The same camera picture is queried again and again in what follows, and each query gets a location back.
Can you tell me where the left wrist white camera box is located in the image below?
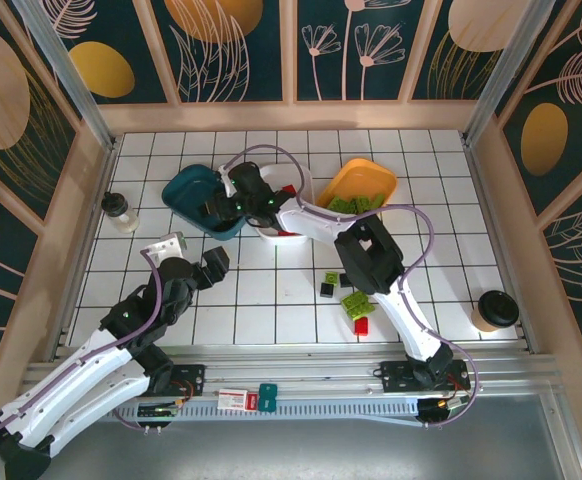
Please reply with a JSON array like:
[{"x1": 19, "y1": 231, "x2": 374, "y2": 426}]
[{"x1": 145, "y1": 231, "x2": 187, "y2": 266}]

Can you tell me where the paper cup with black lid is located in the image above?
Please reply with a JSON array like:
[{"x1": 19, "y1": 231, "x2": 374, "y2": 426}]
[{"x1": 470, "y1": 289, "x2": 521, "y2": 334}]

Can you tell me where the grey slotted cable duct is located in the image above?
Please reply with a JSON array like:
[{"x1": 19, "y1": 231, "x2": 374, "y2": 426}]
[{"x1": 113, "y1": 399, "x2": 422, "y2": 427}]

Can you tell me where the red and white label card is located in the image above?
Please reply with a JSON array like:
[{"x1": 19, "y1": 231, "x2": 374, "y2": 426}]
[{"x1": 218, "y1": 388, "x2": 258, "y2": 411}]

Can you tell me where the white plastic container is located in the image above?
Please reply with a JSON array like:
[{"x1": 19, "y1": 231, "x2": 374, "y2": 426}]
[{"x1": 254, "y1": 163, "x2": 316, "y2": 246}]

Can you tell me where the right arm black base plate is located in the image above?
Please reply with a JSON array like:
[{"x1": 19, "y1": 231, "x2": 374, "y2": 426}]
[{"x1": 380, "y1": 357, "x2": 471, "y2": 394}]

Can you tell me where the aluminium frame post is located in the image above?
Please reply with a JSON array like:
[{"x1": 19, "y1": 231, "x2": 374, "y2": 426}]
[
  {"x1": 13, "y1": 0, "x2": 117, "y2": 151},
  {"x1": 463, "y1": 0, "x2": 557, "y2": 146}
]

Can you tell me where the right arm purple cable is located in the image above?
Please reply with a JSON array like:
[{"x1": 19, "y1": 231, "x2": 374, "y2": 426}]
[{"x1": 219, "y1": 143, "x2": 480, "y2": 429}]

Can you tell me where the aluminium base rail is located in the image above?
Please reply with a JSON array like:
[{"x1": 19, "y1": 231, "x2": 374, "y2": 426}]
[{"x1": 20, "y1": 344, "x2": 562, "y2": 401}]

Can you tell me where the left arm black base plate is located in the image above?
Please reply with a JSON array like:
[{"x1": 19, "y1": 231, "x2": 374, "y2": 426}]
[{"x1": 138, "y1": 363, "x2": 206, "y2": 399}]

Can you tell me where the teal plastic tag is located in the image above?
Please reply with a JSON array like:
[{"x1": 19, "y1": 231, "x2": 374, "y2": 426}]
[{"x1": 258, "y1": 382, "x2": 278, "y2": 414}]

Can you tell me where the orange plastic container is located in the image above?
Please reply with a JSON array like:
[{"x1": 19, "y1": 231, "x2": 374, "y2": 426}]
[{"x1": 315, "y1": 158, "x2": 399, "y2": 221}]

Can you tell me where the teal plastic container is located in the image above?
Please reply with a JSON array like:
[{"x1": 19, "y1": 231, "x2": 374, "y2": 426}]
[{"x1": 161, "y1": 163, "x2": 248, "y2": 243}]

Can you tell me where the glass jar with black lid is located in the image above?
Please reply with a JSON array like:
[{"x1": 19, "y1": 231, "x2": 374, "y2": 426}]
[{"x1": 101, "y1": 192, "x2": 140, "y2": 235}]

